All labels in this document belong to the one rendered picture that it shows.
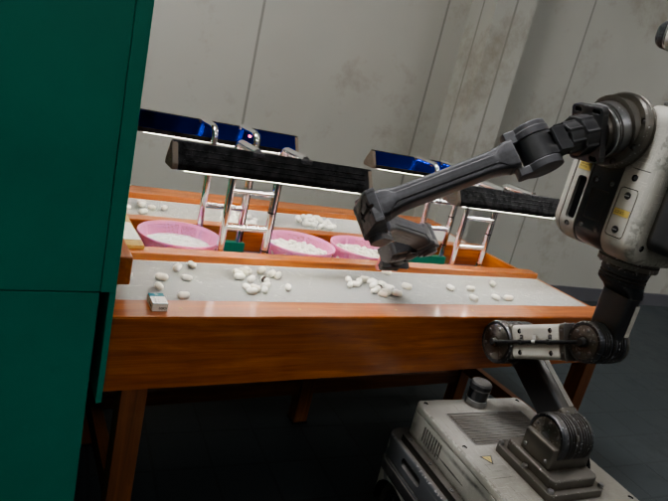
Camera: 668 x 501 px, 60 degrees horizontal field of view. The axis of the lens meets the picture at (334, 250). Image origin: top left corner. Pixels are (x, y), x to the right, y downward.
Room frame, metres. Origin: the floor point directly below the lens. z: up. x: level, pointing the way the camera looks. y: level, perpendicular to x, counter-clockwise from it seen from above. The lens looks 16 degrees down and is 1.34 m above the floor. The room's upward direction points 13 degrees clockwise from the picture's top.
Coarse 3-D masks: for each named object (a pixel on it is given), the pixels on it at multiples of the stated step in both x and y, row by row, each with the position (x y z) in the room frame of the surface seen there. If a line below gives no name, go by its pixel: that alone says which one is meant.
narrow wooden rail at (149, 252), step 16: (144, 256) 1.56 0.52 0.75; (160, 256) 1.59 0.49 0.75; (176, 256) 1.61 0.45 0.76; (192, 256) 1.64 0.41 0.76; (208, 256) 1.66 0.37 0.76; (224, 256) 1.69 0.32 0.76; (240, 256) 1.72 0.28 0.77; (256, 256) 1.76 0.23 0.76; (272, 256) 1.80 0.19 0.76; (288, 256) 1.84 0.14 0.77; (304, 256) 1.88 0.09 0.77; (416, 272) 2.09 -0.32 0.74; (432, 272) 2.13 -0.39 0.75; (448, 272) 2.17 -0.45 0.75; (464, 272) 2.21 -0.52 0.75; (480, 272) 2.26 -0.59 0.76; (496, 272) 2.30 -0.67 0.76; (512, 272) 2.35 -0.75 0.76; (528, 272) 2.41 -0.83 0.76
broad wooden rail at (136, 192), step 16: (144, 192) 2.23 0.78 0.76; (160, 192) 2.29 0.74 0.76; (176, 192) 2.35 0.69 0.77; (192, 192) 2.41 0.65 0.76; (256, 208) 2.46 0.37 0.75; (288, 208) 2.55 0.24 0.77; (304, 208) 2.63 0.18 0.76; (320, 208) 2.71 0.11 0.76; (336, 208) 2.79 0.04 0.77; (432, 224) 2.98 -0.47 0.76
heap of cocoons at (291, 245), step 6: (270, 240) 2.06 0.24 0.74; (276, 240) 2.08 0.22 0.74; (282, 240) 2.10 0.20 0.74; (282, 246) 2.02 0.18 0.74; (288, 246) 2.05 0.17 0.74; (294, 246) 2.06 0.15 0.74; (300, 246) 2.08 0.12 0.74; (306, 246) 2.11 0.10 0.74; (312, 246) 2.11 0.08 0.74; (306, 252) 2.02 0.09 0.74; (312, 252) 2.01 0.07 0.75; (318, 252) 2.04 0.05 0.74; (324, 252) 2.07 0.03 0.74
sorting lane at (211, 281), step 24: (144, 264) 1.53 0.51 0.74; (168, 264) 1.57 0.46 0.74; (216, 264) 1.67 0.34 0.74; (240, 264) 1.72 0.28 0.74; (120, 288) 1.34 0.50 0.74; (144, 288) 1.37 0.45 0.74; (168, 288) 1.41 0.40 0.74; (192, 288) 1.44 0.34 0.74; (216, 288) 1.48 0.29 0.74; (240, 288) 1.52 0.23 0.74; (312, 288) 1.66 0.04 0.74; (336, 288) 1.71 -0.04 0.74; (360, 288) 1.77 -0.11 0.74; (432, 288) 1.95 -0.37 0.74; (456, 288) 2.02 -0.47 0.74; (480, 288) 2.09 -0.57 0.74; (504, 288) 2.17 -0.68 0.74; (528, 288) 2.25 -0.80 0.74; (552, 288) 2.34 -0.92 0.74
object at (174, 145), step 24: (192, 144) 1.51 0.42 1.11; (192, 168) 1.48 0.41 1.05; (216, 168) 1.52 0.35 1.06; (240, 168) 1.56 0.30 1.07; (264, 168) 1.60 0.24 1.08; (288, 168) 1.64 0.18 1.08; (312, 168) 1.69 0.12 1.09; (336, 168) 1.74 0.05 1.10; (360, 168) 1.79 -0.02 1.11; (360, 192) 1.76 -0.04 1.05
